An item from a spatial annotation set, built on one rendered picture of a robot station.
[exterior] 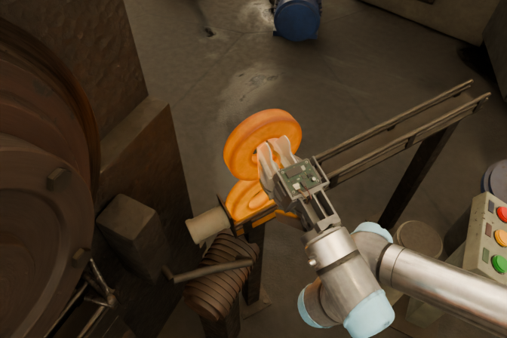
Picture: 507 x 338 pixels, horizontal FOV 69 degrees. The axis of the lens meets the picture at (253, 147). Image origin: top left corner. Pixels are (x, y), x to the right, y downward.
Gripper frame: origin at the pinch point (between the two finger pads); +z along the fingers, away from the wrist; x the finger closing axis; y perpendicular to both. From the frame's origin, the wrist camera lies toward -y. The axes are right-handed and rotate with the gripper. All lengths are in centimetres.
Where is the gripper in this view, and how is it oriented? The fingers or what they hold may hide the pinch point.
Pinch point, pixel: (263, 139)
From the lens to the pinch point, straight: 68.7
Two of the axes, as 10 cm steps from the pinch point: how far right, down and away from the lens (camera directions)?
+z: -4.5, -8.2, 3.4
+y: 1.2, -4.4, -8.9
